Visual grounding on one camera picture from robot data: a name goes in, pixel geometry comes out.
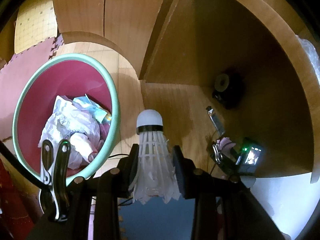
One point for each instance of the teal snack bag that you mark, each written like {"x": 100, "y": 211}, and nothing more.
{"x": 100, "y": 113}

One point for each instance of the bubble wrap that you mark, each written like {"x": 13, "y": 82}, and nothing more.
{"x": 310, "y": 55}

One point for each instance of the white shuttlecock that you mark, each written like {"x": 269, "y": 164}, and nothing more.
{"x": 152, "y": 155}

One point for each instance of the silver tube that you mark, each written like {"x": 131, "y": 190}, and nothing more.
{"x": 216, "y": 121}

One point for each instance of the yellow patterned mat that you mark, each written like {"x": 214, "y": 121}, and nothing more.
{"x": 35, "y": 27}

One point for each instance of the pink paper scrap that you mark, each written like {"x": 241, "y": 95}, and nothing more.
{"x": 226, "y": 142}

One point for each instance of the white plastic bag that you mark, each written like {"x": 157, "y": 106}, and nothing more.
{"x": 67, "y": 122}

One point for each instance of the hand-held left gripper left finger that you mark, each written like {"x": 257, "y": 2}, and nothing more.
{"x": 133, "y": 162}

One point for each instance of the blue foam floor mat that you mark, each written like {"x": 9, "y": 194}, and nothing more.
{"x": 155, "y": 220}

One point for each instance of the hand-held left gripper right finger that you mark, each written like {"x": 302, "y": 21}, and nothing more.
{"x": 178, "y": 172}

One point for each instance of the metal spring clip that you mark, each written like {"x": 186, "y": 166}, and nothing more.
{"x": 217, "y": 153}
{"x": 55, "y": 180}

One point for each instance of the pink foam floor mat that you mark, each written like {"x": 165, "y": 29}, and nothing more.
{"x": 15, "y": 80}

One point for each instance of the wooden cabinet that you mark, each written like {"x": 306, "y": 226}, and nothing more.
{"x": 100, "y": 10}

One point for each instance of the green-rimmed red bin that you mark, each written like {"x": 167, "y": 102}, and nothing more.
{"x": 75, "y": 80}

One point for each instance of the red patterned cloth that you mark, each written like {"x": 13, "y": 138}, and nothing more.
{"x": 15, "y": 205}

